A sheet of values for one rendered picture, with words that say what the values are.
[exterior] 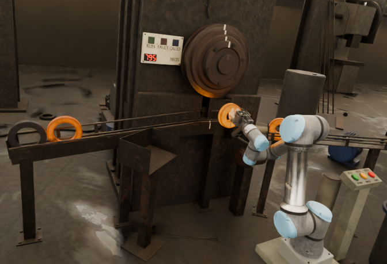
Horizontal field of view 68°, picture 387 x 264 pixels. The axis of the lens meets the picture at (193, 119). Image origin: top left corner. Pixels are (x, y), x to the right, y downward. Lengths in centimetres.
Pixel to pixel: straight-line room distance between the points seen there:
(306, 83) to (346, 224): 273
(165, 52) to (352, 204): 146
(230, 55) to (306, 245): 111
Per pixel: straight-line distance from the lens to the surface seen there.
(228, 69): 182
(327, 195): 207
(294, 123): 125
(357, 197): 200
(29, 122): 174
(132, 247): 193
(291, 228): 135
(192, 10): 194
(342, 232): 212
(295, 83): 449
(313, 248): 154
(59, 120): 173
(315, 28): 609
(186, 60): 178
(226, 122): 176
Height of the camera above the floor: 130
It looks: 17 degrees down
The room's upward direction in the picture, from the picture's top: 8 degrees clockwise
